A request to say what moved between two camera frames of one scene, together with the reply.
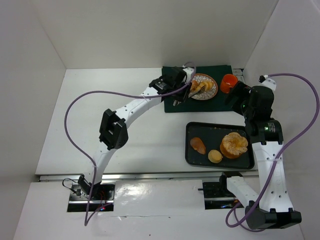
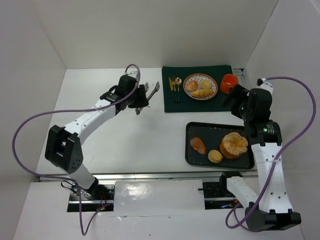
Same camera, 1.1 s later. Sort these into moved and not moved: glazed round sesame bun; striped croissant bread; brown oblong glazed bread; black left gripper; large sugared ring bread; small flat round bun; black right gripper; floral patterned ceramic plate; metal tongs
Moved: metal tongs; black left gripper; striped croissant bread
Not moved: small flat round bun; glazed round sesame bun; floral patterned ceramic plate; brown oblong glazed bread; large sugared ring bread; black right gripper
